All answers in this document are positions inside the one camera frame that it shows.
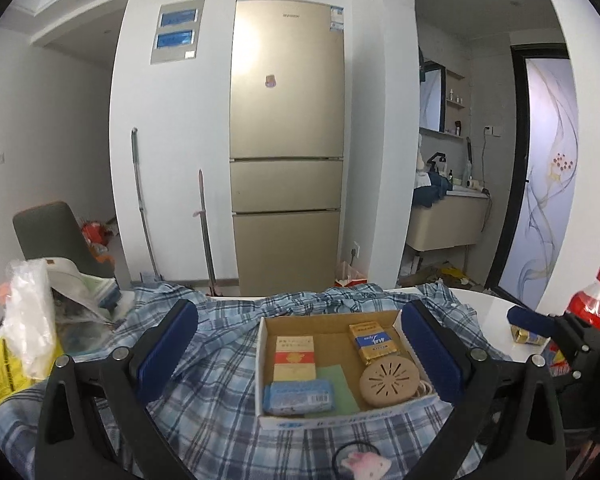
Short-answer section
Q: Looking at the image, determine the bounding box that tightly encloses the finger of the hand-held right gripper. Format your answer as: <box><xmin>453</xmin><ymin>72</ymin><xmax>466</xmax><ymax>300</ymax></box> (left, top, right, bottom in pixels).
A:
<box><xmin>506</xmin><ymin>305</ymin><xmax>600</xmax><ymax>386</ymax></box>

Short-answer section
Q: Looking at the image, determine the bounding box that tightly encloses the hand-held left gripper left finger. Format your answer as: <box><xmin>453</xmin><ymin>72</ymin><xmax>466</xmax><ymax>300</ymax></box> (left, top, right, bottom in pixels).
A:
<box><xmin>32</xmin><ymin>299</ymin><xmax>200</xmax><ymax>480</ymax></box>

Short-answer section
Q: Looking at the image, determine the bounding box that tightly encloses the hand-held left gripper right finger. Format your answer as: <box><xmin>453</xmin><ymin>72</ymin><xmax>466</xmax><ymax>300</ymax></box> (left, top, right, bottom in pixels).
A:
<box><xmin>394</xmin><ymin>300</ymin><xmax>567</xmax><ymax>480</ymax></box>

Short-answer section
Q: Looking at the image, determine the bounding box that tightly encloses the cardboard box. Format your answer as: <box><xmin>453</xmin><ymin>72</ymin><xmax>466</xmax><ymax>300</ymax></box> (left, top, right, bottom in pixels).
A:
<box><xmin>254</xmin><ymin>309</ymin><xmax>443</xmax><ymax>431</ymax></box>

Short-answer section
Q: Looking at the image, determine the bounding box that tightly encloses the green snap pouch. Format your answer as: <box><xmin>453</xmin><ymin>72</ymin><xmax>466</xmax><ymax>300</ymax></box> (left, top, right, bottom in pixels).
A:
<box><xmin>305</xmin><ymin>365</ymin><xmax>362</xmax><ymax>418</ymax></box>

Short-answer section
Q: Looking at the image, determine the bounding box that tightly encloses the small gold box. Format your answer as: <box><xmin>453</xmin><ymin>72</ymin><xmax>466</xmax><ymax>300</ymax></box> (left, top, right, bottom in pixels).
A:
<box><xmin>510</xmin><ymin>326</ymin><xmax>551</xmax><ymax>347</ymax></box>

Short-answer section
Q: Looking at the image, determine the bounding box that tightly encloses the round beige vented disc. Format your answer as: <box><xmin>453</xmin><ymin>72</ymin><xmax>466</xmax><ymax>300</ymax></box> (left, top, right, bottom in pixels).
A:
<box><xmin>358</xmin><ymin>356</ymin><xmax>422</xmax><ymax>407</ymax></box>

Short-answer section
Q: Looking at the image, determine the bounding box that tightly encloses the blue plaid cloth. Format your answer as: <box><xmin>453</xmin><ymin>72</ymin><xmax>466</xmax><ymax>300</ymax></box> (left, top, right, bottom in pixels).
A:
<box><xmin>0</xmin><ymin>282</ymin><xmax>513</xmax><ymax>480</ymax></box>

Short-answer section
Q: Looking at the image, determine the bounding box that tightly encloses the gold and blue box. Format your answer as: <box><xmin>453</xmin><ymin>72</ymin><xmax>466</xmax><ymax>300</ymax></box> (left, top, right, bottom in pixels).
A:
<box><xmin>349</xmin><ymin>321</ymin><xmax>400</xmax><ymax>367</ymax></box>

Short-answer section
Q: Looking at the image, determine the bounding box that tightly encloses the red soda bottle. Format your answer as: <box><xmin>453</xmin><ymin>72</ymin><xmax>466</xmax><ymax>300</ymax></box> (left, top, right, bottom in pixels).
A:
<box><xmin>565</xmin><ymin>267</ymin><xmax>600</xmax><ymax>333</ymax></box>

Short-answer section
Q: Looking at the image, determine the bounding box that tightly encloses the beige sink cabinet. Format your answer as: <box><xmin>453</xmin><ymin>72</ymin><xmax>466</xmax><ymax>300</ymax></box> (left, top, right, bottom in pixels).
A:
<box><xmin>406</xmin><ymin>187</ymin><xmax>491</xmax><ymax>251</ymax></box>

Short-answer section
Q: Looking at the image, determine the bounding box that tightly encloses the red and white box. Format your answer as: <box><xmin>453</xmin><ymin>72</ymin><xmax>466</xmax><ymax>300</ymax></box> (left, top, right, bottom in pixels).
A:
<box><xmin>272</xmin><ymin>336</ymin><xmax>317</xmax><ymax>385</ymax></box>

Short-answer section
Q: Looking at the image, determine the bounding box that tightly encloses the clear plastic bag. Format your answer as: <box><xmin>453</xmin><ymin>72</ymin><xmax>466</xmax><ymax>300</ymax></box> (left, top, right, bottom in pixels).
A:
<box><xmin>4</xmin><ymin>259</ymin><xmax>63</xmax><ymax>381</ymax></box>

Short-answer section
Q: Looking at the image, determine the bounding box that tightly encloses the blue wrapped packet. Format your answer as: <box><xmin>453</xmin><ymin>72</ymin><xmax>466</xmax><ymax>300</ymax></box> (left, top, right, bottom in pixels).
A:
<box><xmin>263</xmin><ymin>380</ymin><xmax>335</xmax><ymax>417</ymax></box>

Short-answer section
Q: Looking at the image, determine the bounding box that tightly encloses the red bag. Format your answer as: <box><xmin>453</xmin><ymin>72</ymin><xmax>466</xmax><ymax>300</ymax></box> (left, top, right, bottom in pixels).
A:
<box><xmin>80</xmin><ymin>220</ymin><xmax>112</xmax><ymax>261</ymax></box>

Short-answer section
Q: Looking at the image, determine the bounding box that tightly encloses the frosted glass door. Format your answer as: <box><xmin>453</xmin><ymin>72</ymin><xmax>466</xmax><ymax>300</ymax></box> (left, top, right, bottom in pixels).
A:
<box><xmin>485</xmin><ymin>44</ymin><xmax>578</xmax><ymax>311</ymax></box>

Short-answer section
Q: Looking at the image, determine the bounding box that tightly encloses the dark blue cloth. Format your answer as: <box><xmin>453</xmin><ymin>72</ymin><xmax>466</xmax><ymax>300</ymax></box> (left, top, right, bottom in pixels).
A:
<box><xmin>412</xmin><ymin>172</ymin><xmax>453</xmax><ymax>208</ymax></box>

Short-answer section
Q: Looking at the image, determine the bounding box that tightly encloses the yellow bag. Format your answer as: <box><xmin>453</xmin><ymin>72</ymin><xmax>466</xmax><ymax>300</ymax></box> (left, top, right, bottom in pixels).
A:
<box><xmin>0</xmin><ymin>337</ymin><xmax>33</xmax><ymax>423</ymax></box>

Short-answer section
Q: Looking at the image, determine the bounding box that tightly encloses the grey chair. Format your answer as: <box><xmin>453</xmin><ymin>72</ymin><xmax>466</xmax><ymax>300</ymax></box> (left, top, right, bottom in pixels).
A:
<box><xmin>12</xmin><ymin>201</ymin><xmax>116</xmax><ymax>281</ymax></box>

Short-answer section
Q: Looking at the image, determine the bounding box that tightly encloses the bathroom mirror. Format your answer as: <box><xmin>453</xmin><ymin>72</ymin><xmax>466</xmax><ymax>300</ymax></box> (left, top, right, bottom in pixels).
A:
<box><xmin>419</xmin><ymin>60</ymin><xmax>447</xmax><ymax>133</ymax></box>

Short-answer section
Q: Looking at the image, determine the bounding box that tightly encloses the gold refrigerator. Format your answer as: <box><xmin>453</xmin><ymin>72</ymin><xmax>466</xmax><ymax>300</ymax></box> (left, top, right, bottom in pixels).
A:
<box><xmin>229</xmin><ymin>0</ymin><xmax>346</xmax><ymax>297</ymax></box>

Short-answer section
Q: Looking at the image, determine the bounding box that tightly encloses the pink bunny hair tie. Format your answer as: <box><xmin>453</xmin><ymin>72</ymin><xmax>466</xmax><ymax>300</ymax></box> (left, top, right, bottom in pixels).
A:
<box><xmin>330</xmin><ymin>441</ymin><xmax>393</xmax><ymax>480</ymax></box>

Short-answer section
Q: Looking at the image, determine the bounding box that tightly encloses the silver mop handle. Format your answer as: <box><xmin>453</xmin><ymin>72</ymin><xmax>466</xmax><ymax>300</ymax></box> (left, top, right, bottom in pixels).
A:
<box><xmin>130</xmin><ymin>127</ymin><xmax>165</xmax><ymax>283</ymax></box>

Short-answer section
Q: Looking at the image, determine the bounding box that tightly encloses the bathroom wall shelf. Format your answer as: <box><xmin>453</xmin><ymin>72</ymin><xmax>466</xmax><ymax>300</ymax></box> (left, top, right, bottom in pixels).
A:
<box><xmin>445</xmin><ymin>72</ymin><xmax>467</xmax><ymax>108</ymax></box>

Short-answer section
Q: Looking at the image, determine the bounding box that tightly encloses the wall electrical panel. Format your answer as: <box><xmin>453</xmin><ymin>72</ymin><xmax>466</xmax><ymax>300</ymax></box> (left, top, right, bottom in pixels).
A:
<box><xmin>150</xmin><ymin>0</ymin><xmax>204</xmax><ymax>65</ymax></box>

